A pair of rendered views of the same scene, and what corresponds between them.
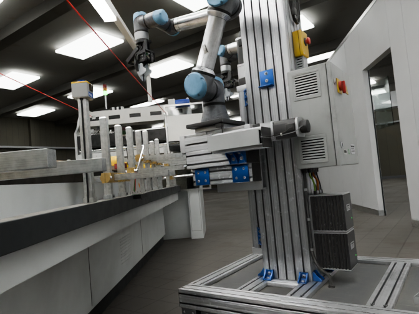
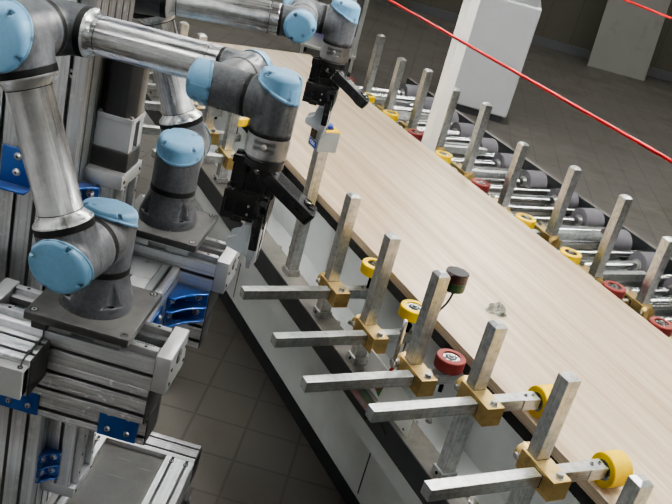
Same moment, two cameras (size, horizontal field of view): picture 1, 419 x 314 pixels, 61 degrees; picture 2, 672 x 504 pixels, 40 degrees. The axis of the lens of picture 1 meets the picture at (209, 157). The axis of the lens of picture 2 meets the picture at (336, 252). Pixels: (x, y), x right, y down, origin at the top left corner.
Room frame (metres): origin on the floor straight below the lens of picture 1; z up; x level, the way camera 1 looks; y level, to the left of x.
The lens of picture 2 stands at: (3.88, -0.86, 2.05)
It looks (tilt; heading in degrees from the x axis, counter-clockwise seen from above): 24 degrees down; 147
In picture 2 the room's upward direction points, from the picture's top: 15 degrees clockwise
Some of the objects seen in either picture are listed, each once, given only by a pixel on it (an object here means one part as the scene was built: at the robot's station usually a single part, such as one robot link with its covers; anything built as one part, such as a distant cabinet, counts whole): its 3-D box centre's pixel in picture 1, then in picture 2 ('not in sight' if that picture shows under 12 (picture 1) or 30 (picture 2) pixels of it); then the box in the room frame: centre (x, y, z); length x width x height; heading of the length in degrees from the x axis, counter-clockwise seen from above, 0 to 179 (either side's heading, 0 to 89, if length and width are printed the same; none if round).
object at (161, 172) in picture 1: (126, 176); (309, 292); (1.81, 0.43, 0.80); 0.44 x 0.03 x 0.04; 88
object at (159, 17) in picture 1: (158, 20); (302, 15); (1.81, 0.21, 1.61); 0.11 x 0.11 x 0.08; 62
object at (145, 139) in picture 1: (147, 160); (533, 465); (2.78, 0.49, 0.94); 0.04 x 0.04 x 0.48; 88
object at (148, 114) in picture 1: (140, 170); not in sight; (4.93, 0.98, 0.95); 1.65 x 0.70 x 1.90; 88
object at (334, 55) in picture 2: (142, 38); (334, 53); (1.85, 0.30, 1.54); 0.08 x 0.08 x 0.05
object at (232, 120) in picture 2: not in sight; (228, 142); (0.78, 0.55, 0.86); 0.04 x 0.04 x 0.48; 88
